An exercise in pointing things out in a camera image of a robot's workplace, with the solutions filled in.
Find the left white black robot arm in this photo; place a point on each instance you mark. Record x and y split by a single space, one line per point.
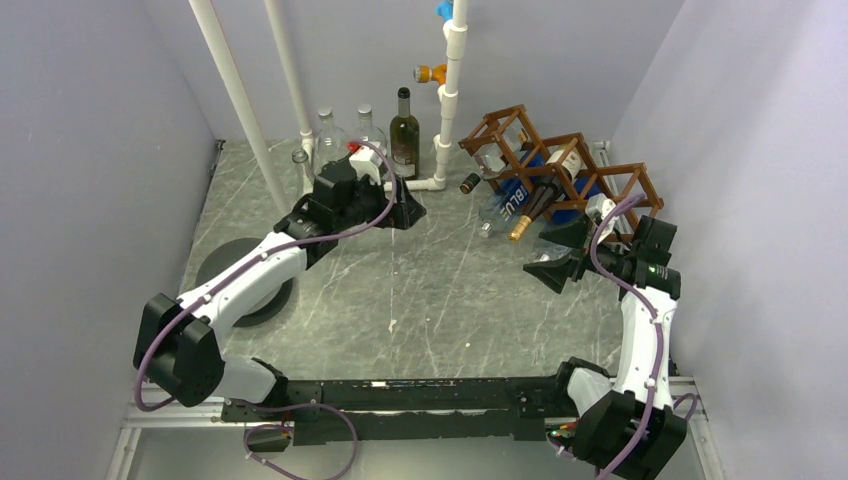
178 344

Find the slanted white pvc pipe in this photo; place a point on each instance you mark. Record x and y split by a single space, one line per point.
218 46

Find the small dark capped bottle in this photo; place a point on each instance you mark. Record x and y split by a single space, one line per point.
469 183

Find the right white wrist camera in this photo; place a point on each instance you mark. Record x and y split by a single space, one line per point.
598 210

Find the standing clear empty bottle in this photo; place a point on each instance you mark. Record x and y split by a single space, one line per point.
304 172

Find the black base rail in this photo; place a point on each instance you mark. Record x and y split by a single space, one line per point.
323 411

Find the white pvc pipe frame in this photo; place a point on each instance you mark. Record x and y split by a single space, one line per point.
455 33

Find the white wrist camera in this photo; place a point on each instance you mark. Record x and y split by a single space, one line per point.
598 210
367 162

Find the blue labelled clear bottle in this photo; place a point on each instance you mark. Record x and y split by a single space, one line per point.
498 213

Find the brown wooden wine rack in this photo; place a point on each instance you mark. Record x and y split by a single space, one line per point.
515 160

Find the lower blue clear bottle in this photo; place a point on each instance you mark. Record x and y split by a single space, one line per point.
545 250

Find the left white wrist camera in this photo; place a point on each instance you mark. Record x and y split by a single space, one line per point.
367 162

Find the dark bottle silver cap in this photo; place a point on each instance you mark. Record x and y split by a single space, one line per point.
405 138

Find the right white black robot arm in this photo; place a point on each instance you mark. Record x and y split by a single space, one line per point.
626 423

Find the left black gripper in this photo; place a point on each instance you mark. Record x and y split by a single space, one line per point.
404 212

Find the aluminium frame rail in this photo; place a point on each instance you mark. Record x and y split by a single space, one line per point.
205 415

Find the blue valve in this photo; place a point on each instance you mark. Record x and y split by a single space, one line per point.
445 9

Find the orange valve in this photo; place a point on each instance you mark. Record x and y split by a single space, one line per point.
427 74

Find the clear bottle red green label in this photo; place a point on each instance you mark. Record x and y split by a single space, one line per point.
330 141

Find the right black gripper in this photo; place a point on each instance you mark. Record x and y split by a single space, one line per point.
554 273

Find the dark bottle gold cap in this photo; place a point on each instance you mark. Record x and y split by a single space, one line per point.
536 205

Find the clear bottle dark label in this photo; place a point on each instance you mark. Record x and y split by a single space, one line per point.
368 131

